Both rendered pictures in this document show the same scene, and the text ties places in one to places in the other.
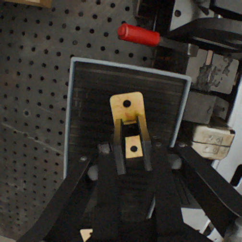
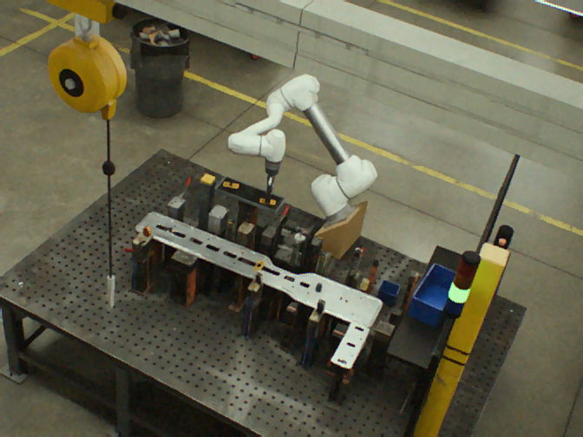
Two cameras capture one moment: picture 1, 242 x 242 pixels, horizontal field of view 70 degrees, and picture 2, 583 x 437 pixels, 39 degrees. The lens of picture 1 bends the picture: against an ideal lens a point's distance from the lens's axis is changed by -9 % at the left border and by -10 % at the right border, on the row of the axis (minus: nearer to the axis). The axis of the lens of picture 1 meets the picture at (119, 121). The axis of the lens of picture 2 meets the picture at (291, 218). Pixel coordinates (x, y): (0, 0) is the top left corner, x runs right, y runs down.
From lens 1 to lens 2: 4.37 m
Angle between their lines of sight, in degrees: 49
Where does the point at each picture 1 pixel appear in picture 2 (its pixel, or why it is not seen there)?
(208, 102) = (263, 225)
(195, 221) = (218, 213)
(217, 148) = (244, 228)
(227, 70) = (270, 234)
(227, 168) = (219, 244)
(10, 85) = (277, 217)
